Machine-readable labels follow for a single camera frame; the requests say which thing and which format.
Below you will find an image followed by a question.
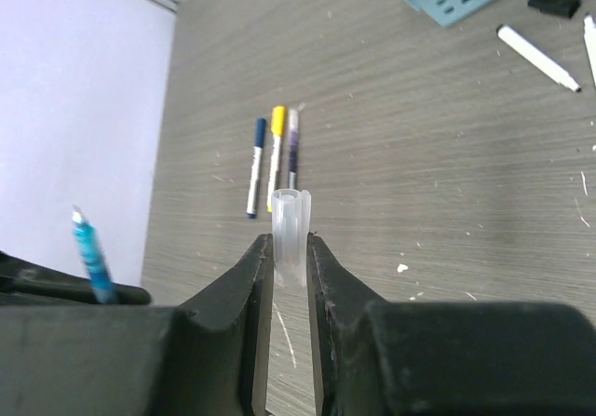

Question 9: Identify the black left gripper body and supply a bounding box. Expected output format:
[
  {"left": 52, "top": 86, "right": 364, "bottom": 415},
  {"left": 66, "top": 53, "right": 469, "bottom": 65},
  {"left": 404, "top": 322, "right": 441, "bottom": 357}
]
[{"left": 0, "top": 250, "right": 153, "bottom": 308}]

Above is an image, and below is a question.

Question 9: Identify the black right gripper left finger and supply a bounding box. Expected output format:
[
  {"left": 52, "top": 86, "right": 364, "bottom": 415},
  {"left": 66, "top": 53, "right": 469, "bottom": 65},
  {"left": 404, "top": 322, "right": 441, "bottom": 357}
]
[{"left": 1, "top": 235, "right": 273, "bottom": 415}]

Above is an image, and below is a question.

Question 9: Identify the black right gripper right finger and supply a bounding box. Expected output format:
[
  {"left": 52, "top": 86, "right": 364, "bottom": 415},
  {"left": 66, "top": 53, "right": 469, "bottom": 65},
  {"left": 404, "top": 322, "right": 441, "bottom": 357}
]
[{"left": 306, "top": 235, "right": 595, "bottom": 415}]

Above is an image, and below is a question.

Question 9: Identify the teal pen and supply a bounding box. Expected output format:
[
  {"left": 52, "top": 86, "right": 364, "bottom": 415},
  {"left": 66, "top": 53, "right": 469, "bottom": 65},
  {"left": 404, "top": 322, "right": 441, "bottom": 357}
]
[{"left": 72, "top": 207, "right": 118, "bottom": 304}]

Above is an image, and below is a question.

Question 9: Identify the white marker with blue end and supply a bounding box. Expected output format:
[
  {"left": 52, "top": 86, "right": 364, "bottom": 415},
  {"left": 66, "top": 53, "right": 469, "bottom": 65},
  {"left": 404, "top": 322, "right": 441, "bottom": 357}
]
[{"left": 246, "top": 117, "right": 266, "bottom": 219}]

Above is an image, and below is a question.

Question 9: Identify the white marker with yellow end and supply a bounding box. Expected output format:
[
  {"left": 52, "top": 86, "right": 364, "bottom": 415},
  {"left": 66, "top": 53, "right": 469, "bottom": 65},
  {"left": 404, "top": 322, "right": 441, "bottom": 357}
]
[{"left": 266, "top": 105, "right": 286, "bottom": 213}]

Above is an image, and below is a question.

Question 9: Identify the purple pen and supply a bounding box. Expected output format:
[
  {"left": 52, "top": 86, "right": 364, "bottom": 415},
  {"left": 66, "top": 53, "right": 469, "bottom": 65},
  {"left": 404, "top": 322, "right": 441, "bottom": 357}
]
[{"left": 288, "top": 104, "right": 305, "bottom": 190}]

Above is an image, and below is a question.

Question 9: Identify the short white pen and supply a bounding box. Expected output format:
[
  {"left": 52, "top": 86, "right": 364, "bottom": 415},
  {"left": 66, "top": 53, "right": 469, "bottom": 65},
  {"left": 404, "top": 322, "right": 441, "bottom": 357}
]
[{"left": 496, "top": 24, "right": 581, "bottom": 93}]

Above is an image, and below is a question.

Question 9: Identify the small black pen cap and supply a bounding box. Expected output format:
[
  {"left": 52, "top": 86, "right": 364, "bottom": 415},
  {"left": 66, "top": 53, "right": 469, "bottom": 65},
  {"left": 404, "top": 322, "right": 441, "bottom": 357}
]
[{"left": 527, "top": 0, "right": 581, "bottom": 19}]

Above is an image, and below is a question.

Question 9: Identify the white pen with black end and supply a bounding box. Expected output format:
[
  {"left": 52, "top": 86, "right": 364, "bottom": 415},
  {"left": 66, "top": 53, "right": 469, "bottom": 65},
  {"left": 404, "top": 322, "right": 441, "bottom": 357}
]
[{"left": 583, "top": 13, "right": 596, "bottom": 85}]

